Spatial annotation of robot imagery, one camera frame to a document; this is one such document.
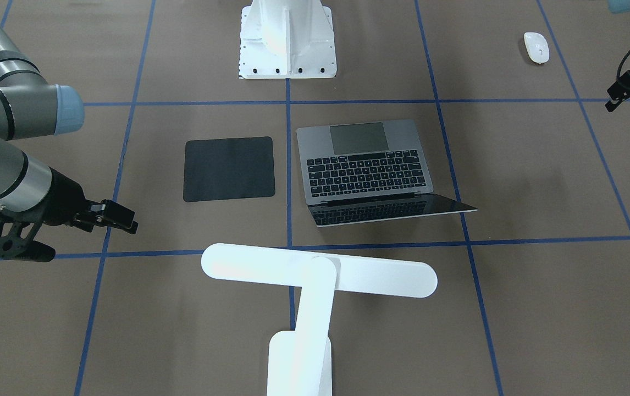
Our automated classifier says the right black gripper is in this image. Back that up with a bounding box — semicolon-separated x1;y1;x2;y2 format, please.
46;169;139;235

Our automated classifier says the black mouse pad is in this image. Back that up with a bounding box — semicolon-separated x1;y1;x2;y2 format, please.
183;137;277;202

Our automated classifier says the grey laptop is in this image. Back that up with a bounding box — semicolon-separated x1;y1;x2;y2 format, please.
296;119;476;227

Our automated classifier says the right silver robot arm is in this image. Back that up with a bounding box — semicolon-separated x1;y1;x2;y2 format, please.
0;25;137;235

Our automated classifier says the white computer mouse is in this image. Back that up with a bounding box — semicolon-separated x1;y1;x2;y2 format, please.
523;32;550;64

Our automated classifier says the white desk lamp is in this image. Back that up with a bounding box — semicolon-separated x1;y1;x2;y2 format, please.
200;243;438;395

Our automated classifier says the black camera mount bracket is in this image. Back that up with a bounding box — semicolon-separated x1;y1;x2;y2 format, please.
0;205;56;262

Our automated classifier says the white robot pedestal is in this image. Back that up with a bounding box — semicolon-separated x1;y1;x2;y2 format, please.
238;1;338;80

